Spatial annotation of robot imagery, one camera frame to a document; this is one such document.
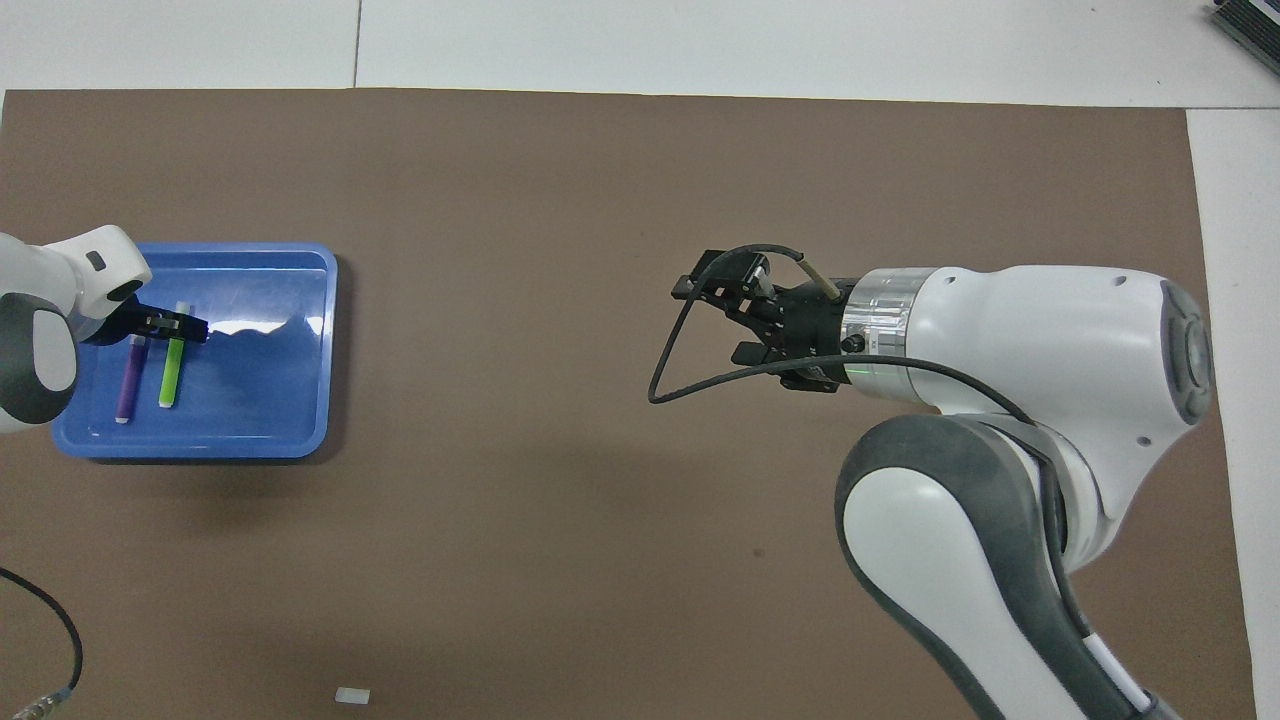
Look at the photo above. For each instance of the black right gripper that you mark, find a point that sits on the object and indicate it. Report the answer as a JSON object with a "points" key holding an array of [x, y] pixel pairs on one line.
{"points": [[810, 330]]}

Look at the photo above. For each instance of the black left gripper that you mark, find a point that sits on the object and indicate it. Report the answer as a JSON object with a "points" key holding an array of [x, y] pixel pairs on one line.
{"points": [[125, 322]]}

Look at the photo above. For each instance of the green highlighter pen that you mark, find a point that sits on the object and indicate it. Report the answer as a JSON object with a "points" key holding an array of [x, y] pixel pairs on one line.
{"points": [[172, 375]]}

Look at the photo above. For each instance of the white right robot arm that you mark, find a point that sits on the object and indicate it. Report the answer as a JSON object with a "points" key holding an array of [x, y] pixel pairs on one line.
{"points": [[1030, 330]]}

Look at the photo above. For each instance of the purple highlighter pen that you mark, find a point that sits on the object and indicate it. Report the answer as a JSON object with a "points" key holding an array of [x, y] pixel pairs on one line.
{"points": [[128, 385]]}

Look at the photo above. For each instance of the blue plastic tray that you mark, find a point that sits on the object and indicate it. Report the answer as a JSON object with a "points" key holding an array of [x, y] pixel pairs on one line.
{"points": [[260, 400]]}

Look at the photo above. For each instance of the brown table mat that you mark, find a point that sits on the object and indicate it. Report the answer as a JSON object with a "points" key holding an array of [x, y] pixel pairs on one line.
{"points": [[640, 200]]}

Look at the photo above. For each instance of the small white cap piece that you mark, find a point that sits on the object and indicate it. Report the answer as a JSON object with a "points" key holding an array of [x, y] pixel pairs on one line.
{"points": [[353, 695]]}

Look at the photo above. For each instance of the grey ribbed device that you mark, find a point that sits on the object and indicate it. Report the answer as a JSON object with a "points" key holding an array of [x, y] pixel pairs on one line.
{"points": [[1255, 18]]}

